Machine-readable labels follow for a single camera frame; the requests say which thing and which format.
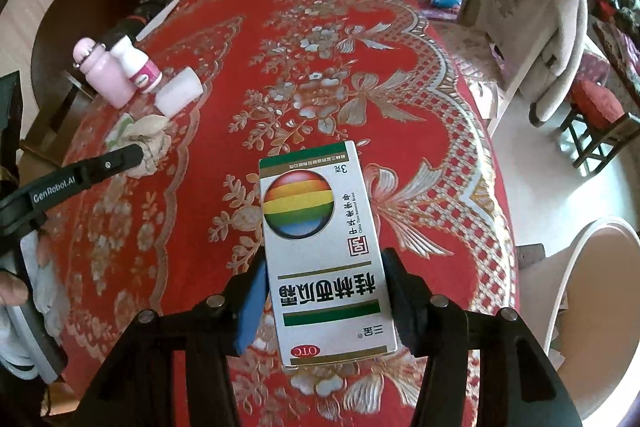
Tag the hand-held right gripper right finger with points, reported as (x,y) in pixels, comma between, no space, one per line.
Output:
(402,302)

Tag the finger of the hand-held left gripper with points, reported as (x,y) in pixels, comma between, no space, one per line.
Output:
(107,165)

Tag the dark brown round table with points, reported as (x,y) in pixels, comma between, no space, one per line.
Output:
(65,17)

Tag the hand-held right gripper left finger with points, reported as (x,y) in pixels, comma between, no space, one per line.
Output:
(250,307)

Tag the white pill bottle pink label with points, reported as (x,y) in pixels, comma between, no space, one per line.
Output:
(137,67)

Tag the white medicine box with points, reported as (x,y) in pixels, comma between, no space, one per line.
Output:
(320,232)

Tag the white chair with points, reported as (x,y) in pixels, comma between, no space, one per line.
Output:
(507,97)

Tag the red cushion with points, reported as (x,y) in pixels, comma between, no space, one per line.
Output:
(597,102)

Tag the white tissue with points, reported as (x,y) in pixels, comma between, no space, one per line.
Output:
(147,139)

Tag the dark wooden stool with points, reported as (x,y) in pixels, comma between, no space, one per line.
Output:
(600,142)

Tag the white cylinder container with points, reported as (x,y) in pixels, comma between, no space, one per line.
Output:
(177,92)

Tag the white coat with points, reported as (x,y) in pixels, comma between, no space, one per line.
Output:
(540,32)

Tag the person's left hand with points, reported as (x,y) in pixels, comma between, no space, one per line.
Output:
(10,289)

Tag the red floral tablecloth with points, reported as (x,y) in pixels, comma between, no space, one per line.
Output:
(300,82)

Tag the beige plastic trash bin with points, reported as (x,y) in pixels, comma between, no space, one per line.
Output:
(600,307)

